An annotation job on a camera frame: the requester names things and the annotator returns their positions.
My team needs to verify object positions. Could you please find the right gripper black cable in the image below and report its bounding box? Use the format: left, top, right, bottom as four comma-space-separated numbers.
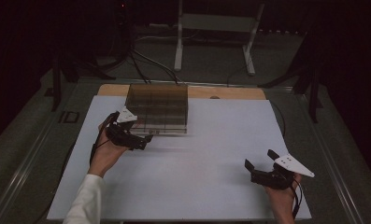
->
290, 178, 305, 220

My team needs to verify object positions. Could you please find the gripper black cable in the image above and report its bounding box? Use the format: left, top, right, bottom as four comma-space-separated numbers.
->
290, 178, 305, 220
89, 113, 117, 166

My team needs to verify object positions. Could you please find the grey metal stand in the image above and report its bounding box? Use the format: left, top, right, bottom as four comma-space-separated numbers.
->
173, 0, 266, 77

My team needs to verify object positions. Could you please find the black floor stand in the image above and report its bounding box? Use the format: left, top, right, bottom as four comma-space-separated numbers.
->
50, 46, 117, 112
257, 59, 324, 123

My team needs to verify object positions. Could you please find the smoky transparent drawer box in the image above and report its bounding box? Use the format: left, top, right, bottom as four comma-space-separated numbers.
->
124, 82, 189, 135

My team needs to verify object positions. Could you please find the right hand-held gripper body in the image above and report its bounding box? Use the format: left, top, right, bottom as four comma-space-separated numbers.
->
250, 154, 316, 190

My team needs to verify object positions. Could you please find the white table board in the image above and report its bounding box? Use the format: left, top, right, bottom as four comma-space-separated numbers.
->
47, 95, 312, 222

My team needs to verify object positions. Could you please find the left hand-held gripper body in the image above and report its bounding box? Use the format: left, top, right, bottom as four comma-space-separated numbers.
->
107, 106, 144, 150

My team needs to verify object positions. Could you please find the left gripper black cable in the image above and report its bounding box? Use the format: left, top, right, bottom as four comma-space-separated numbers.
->
89, 113, 117, 166

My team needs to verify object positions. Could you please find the person's left hand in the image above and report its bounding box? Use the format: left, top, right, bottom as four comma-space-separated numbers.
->
88, 122, 130, 178

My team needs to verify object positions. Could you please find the black floor cable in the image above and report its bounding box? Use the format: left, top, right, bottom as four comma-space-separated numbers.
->
130, 48, 182, 85
128, 50, 151, 85

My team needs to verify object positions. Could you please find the thin black table cable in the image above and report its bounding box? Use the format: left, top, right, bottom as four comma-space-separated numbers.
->
268, 100, 287, 139

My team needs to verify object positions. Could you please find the white floor cable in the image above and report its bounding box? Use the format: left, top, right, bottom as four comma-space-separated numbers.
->
135, 33, 193, 43

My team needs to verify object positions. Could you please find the metal floor rail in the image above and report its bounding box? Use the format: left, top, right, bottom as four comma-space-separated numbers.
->
0, 111, 63, 224
298, 92, 364, 224

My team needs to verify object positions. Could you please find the person's right hand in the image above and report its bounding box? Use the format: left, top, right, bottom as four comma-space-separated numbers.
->
264, 174, 303, 224

